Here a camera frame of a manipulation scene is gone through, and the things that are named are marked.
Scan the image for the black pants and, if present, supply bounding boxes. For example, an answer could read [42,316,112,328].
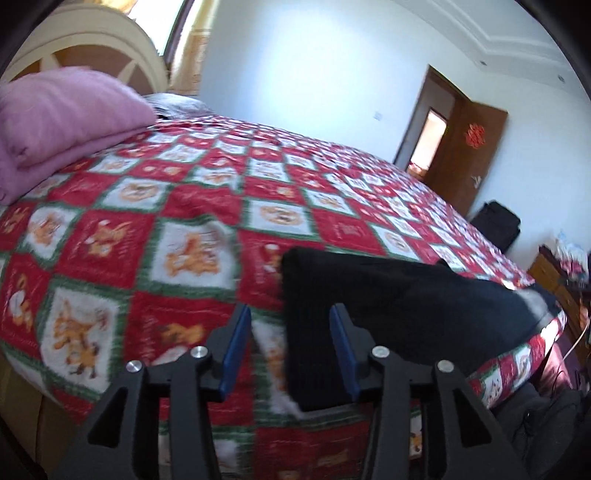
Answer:
[280,247,561,412]

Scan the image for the red patterned bed quilt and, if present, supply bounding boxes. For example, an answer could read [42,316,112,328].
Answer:
[0,112,568,480]

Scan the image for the black suitcase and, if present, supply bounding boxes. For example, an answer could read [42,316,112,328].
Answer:
[470,201,521,254]

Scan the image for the wooden side cabinet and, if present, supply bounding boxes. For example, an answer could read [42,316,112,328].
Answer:
[528,242,590,365]

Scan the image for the red door decoration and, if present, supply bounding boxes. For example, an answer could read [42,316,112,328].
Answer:
[465,123,486,150]

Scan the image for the brown wooden door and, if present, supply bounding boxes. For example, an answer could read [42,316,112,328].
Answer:
[424,100,508,216]

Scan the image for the grey striped pillow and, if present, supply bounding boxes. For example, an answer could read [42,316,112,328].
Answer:
[144,92,214,120]

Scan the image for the yellow curtain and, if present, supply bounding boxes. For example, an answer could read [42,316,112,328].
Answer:
[169,0,219,96]

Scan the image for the folded pink blanket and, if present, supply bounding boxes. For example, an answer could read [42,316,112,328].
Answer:
[1,67,156,205]

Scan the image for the cream wooden headboard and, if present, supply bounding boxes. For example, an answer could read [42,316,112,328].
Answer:
[1,4,168,95]

